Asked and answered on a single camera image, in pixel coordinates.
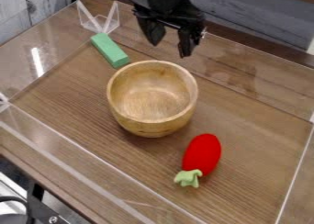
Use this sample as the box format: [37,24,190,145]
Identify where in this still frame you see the black cable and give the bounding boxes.
[0,196,38,224]

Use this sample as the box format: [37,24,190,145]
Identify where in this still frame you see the red plush strawberry toy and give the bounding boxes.
[174,133,222,188]

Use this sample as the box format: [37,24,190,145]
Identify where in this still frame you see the clear acrylic tray walls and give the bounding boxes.
[0,7,314,224]

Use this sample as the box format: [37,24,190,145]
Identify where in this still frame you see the black table leg bracket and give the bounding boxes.
[26,182,70,224]

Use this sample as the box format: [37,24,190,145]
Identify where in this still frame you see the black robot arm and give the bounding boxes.
[130,0,206,58]

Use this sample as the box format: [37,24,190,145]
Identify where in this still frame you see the green rectangular block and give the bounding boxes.
[91,33,130,68]

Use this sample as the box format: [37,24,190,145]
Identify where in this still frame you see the clear acrylic corner bracket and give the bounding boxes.
[77,1,121,34]

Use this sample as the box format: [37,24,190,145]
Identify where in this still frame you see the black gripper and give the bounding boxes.
[132,0,205,58]

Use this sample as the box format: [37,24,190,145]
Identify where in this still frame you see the wooden bowl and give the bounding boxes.
[107,60,200,138]

